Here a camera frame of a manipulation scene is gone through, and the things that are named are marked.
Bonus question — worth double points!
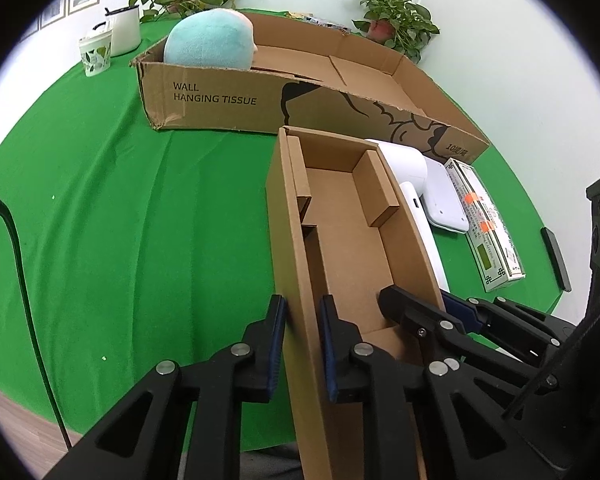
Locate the white green medicine box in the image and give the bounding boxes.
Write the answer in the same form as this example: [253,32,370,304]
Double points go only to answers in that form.
[444,158,526,292]

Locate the small brown cardboard insert box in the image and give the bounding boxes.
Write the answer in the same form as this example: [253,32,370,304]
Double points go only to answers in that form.
[266,126,443,479]

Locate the white hair dryer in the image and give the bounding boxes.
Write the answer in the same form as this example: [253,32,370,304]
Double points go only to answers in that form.
[368,139,451,292]

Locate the black phone on table edge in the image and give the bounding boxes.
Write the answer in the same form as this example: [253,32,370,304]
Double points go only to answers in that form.
[540,226,572,292]

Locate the green tablecloth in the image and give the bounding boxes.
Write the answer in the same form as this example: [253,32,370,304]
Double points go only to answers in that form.
[0,8,566,453]

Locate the large cardboard tissue box tray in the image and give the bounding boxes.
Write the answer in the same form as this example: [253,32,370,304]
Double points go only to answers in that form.
[131,13,490,164]

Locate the right potted green plant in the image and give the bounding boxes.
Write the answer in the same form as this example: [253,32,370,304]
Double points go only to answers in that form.
[352,0,440,64]

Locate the patterned small pouch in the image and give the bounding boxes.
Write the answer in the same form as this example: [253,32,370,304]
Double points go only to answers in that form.
[303,15,351,34]

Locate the pastel striped plush pillow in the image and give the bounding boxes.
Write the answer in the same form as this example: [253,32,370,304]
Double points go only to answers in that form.
[163,9,258,70]

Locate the leaf patterned paper cup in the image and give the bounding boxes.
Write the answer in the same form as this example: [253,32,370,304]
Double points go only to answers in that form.
[79,30,112,77]

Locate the white mug with black lid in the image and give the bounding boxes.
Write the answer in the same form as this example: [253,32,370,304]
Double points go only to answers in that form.
[93,4,142,56]

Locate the black cable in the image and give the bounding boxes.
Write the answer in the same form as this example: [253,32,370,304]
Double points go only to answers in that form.
[0,188,74,451]

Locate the framed wall documents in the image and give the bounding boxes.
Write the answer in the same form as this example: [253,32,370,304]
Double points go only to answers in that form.
[19,0,100,42]

